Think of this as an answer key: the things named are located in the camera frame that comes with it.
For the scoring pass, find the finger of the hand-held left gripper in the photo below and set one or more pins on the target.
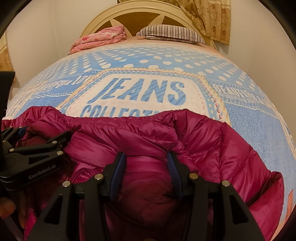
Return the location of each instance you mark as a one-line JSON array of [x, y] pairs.
[[46, 146], [13, 134]]

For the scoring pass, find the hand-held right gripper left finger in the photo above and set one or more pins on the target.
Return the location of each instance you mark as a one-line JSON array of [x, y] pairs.
[[116, 176]]

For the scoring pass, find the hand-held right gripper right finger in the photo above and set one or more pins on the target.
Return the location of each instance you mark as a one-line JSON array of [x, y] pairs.
[[174, 176]]

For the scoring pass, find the magenta puffer jacket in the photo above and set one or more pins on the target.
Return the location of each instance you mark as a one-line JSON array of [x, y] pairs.
[[208, 150]]

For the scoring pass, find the person's left hand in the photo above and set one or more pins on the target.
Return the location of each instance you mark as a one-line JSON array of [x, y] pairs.
[[7, 206]]

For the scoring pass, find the wide beige floral curtain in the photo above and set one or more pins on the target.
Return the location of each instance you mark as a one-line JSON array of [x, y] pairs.
[[3, 60]]

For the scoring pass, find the bed with patterned sheet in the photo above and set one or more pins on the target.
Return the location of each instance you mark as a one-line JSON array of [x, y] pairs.
[[148, 92]]

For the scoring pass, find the folded pink floral blanket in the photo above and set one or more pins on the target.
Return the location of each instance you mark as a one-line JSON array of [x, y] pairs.
[[99, 37]]

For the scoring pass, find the striped pillow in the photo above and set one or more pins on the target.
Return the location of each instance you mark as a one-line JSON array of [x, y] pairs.
[[166, 31]]

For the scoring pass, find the cream wooden headboard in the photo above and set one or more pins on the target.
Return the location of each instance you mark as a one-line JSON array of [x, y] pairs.
[[138, 20]]

